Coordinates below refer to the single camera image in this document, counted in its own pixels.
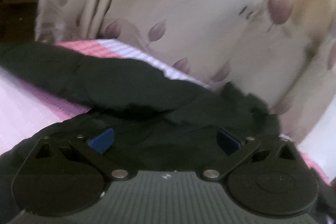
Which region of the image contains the black padded jacket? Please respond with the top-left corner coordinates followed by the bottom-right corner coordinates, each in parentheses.
top-left (0, 41), bottom-right (336, 224)

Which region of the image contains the beige tulip print curtain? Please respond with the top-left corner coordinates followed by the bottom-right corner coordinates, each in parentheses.
top-left (35, 0), bottom-right (335, 143)

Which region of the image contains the pink checked bed sheet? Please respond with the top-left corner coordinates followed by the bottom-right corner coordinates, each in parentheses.
top-left (0, 39), bottom-right (332, 185)

